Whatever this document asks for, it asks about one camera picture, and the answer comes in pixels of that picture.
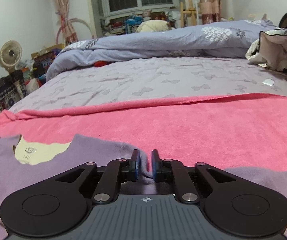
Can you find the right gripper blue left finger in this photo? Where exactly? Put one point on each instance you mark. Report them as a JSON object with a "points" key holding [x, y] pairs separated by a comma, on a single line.
{"points": [[134, 165]]}

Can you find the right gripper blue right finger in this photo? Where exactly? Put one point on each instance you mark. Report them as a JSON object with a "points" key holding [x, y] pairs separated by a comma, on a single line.
{"points": [[156, 165]]}

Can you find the purple sweater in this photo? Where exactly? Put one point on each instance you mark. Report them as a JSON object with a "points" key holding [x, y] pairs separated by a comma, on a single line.
{"points": [[24, 163]]}

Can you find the patterned cloth covered cabinet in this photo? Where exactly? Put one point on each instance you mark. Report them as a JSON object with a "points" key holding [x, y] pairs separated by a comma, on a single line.
{"points": [[12, 89]]}

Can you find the lavender bed sheet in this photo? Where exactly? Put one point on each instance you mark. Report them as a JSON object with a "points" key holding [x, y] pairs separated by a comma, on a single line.
{"points": [[141, 79]]}

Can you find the cream desk fan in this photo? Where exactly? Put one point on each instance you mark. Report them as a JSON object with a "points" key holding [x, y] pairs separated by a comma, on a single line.
{"points": [[10, 55]]}

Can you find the pink towel blanket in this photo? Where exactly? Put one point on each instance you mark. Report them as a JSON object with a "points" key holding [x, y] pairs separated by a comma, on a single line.
{"points": [[224, 131]]}

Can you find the colourful toy box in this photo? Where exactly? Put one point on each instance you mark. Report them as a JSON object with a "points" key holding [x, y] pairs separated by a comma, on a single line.
{"points": [[44, 58]]}

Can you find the cream pillow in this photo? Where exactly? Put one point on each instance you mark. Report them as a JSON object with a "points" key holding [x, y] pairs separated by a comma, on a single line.
{"points": [[154, 26]]}

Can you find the blue plush toy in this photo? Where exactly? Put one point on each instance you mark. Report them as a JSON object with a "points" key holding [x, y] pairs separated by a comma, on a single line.
{"points": [[133, 20]]}

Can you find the pink hula hoop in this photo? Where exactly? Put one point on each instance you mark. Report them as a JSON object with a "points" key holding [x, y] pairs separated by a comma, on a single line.
{"points": [[82, 29]]}

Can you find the blue-grey duvet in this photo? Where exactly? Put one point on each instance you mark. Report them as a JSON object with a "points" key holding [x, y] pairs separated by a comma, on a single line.
{"points": [[229, 39]]}

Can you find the wooden easel stand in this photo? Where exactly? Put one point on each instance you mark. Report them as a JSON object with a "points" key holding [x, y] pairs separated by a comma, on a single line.
{"points": [[190, 11]]}

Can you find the pink left curtain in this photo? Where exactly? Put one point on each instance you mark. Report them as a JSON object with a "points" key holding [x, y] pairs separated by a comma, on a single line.
{"points": [[68, 31]]}

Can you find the pink curtain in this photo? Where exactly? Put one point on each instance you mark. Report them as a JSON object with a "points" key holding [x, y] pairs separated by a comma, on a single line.
{"points": [[68, 31], [209, 0]]}

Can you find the pink right curtain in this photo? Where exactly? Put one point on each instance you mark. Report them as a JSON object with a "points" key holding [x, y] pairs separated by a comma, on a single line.
{"points": [[209, 0]]}

